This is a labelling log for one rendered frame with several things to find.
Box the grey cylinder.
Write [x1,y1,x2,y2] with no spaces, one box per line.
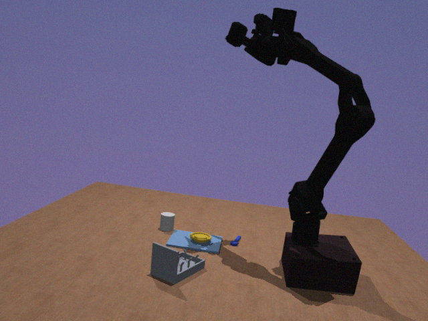
[160,212,175,232]

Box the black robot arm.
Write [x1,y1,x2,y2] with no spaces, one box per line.
[251,8,375,247]

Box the dark grey dish rack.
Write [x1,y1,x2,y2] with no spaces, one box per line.
[150,242,205,284]

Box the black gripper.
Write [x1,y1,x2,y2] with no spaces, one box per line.
[225,22,276,66]

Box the light blue flat square mat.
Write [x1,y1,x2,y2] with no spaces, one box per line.
[166,230,222,254]

